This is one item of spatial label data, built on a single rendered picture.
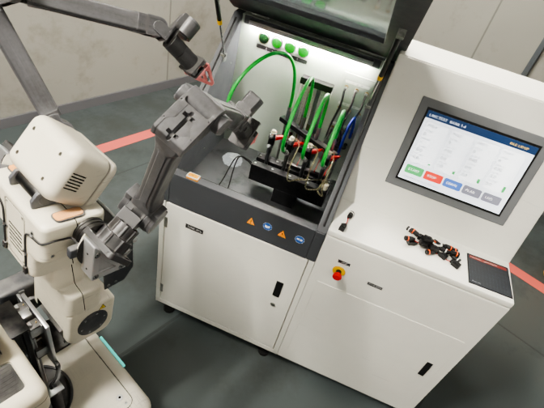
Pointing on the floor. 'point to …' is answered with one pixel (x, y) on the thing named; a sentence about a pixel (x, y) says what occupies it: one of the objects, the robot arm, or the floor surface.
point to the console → (355, 344)
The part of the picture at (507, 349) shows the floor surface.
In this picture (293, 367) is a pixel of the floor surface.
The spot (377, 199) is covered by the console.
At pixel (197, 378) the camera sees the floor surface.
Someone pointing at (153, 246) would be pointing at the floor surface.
